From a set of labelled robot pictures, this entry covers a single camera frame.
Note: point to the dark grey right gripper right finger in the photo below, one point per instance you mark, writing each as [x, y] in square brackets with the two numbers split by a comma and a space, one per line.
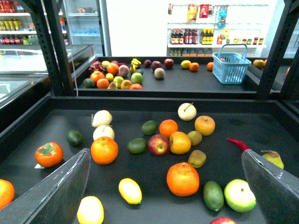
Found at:
[276, 190]

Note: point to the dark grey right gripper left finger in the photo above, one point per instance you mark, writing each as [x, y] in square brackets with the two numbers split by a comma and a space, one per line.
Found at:
[55, 199]

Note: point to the yellow lemon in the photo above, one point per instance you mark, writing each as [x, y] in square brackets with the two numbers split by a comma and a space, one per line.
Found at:
[185, 64]
[90, 211]
[130, 191]

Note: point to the far orange by lemon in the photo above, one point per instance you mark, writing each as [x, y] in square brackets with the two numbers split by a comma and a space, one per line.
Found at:
[193, 67]

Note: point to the white store shelf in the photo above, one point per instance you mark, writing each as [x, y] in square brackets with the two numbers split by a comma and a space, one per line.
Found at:
[202, 27]

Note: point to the yellow green pear right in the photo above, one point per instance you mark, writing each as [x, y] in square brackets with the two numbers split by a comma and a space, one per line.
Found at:
[273, 157]

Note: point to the bright green apple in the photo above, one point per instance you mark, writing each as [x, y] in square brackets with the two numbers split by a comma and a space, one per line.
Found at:
[238, 196]

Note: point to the orange persimmon green leaf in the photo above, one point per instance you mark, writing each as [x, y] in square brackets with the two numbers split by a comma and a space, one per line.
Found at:
[49, 155]

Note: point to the orange at left edge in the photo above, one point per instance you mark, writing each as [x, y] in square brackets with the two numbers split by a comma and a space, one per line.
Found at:
[7, 193]

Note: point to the red chili pepper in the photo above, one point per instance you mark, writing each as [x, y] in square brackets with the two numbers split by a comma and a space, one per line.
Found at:
[239, 143]

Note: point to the red apple front edge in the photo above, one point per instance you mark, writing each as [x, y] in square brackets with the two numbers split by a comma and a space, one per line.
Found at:
[223, 220]

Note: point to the green avocado front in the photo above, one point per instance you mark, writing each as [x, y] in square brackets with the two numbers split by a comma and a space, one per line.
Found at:
[213, 196]

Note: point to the dark green avocado left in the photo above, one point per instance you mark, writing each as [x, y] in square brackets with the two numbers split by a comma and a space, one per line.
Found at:
[74, 138]

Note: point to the large orange left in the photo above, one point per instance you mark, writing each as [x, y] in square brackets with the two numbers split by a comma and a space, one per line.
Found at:
[104, 150]

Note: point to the large orange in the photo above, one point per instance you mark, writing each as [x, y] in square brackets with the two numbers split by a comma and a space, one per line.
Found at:
[104, 150]
[182, 179]

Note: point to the white pear lower left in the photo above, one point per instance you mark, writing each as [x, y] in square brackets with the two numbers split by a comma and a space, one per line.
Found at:
[103, 131]

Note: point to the kiwi lower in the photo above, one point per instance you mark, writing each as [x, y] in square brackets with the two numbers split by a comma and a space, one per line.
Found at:
[197, 158]

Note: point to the kiwi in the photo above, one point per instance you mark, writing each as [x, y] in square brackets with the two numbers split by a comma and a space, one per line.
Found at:
[195, 137]
[197, 158]

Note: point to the white pear upper left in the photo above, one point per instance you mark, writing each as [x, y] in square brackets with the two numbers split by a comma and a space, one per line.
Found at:
[102, 117]

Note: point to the large orange front centre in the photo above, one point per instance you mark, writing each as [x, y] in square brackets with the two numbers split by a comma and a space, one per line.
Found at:
[182, 179]

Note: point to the kiwi upper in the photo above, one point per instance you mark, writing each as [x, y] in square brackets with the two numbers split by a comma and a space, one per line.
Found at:
[195, 137]

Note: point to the golden apple right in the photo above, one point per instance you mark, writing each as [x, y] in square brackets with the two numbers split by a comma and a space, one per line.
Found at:
[205, 125]

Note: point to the green lime lower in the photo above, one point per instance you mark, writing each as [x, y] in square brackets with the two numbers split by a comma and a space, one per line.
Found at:
[137, 146]

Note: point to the green lime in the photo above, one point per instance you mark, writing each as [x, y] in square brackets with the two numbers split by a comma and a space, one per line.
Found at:
[137, 146]
[149, 127]

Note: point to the black front display tray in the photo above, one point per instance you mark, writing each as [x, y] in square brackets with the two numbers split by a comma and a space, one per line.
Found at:
[263, 125]

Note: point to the yellow orange apple centre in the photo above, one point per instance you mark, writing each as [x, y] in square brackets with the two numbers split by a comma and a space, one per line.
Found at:
[180, 143]

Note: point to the red apple centre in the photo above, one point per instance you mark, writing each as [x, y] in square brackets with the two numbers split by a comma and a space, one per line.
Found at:
[159, 145]

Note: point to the green lime upper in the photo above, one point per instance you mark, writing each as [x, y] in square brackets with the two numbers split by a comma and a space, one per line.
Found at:
[149, 127]

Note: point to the white pear with stem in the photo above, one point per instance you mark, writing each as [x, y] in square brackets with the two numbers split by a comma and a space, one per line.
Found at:
[187, 111]

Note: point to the small orange centre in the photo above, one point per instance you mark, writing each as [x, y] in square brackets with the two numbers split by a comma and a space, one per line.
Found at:
[168, 127]

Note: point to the small blue basket far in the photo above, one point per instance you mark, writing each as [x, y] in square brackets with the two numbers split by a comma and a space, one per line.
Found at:
[230, 67]

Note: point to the far orange by basket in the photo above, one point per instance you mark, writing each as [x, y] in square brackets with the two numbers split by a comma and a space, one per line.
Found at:
[210, 66]

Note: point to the far green apple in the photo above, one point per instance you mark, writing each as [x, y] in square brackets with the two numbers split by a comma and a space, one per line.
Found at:
[136, 78]

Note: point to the far peach alone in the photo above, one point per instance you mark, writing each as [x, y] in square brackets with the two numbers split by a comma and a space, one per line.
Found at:
[159, 73]

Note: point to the far dark red apple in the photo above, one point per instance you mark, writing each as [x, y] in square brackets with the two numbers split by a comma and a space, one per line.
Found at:
[169, 63]

